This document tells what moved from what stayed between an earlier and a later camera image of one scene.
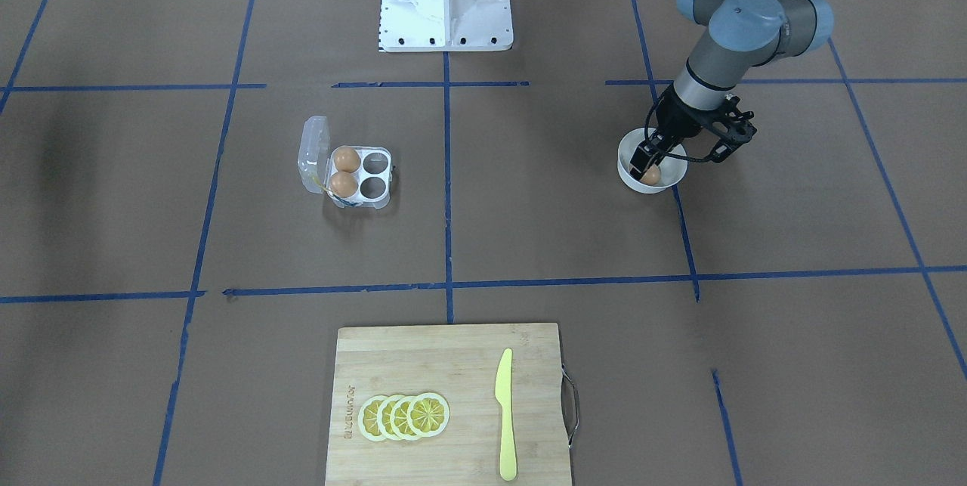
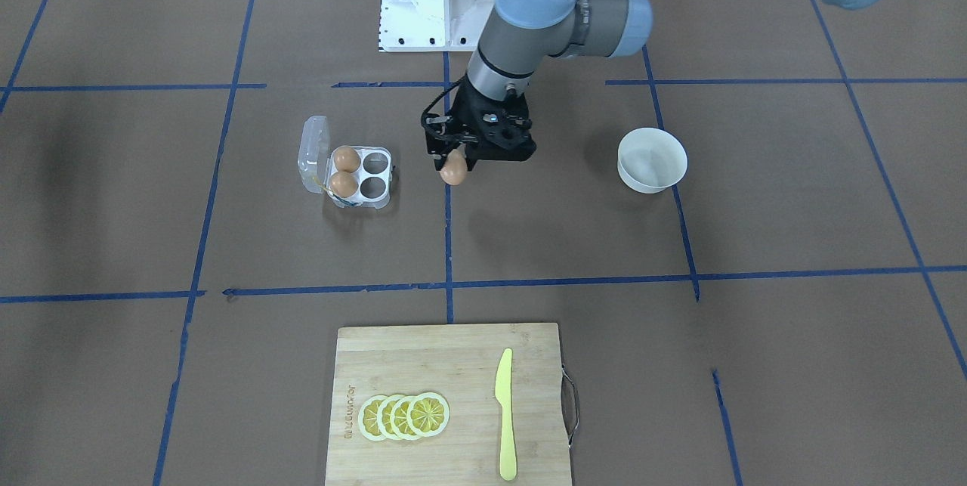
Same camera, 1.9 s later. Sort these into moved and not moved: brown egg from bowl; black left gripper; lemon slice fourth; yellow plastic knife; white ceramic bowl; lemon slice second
Moved: black left gripper; brown egg from bowl
Not moved: yellow plastic knife; lemon slice fourth; white ceramic bowl; lemon slice second
